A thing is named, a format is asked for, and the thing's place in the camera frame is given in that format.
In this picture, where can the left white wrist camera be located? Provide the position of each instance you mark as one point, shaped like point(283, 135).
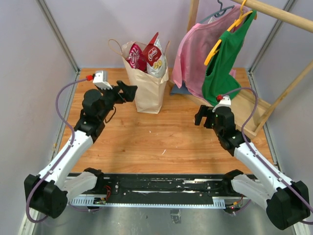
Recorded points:
point(100, 79)

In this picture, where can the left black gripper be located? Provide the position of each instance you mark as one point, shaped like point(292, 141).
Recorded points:
point(128, 92)

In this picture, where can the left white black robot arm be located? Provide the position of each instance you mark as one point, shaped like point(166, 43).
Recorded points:
point(49, 192)

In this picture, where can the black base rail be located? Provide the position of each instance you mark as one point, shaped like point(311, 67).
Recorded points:
point(174, 191)

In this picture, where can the magenta crisps bag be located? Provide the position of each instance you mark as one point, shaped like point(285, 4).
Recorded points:
point(136, 59)

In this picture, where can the wooden clothes rack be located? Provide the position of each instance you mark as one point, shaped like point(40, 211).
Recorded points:
point(251, 113)

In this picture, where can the grey blue hanger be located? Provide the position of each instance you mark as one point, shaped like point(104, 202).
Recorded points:
point(222, 10)

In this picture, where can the pink t-shirt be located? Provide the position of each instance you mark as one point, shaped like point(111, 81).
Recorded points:
point(194, 48)

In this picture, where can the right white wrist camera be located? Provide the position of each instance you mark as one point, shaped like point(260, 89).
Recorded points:
point(224, 102)

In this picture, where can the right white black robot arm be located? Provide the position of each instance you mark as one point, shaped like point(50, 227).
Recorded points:
point(285, 201)

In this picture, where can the red white chips bag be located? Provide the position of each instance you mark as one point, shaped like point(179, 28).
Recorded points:
point(154, 57)

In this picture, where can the brown paper bag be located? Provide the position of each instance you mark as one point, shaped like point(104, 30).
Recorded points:
point(150, 90)

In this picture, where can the green tank top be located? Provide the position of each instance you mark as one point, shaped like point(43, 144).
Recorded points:
point(217, 79)

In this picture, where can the yellow hanger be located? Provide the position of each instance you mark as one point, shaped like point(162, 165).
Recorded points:
point(236, 23)

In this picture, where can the blue cloth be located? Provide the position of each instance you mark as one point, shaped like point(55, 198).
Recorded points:
point(182, 90)

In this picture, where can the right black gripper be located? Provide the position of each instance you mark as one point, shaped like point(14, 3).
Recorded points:
point(204, 111)

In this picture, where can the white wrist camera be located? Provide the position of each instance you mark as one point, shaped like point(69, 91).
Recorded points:
point(100, 79)
point(224, 102)

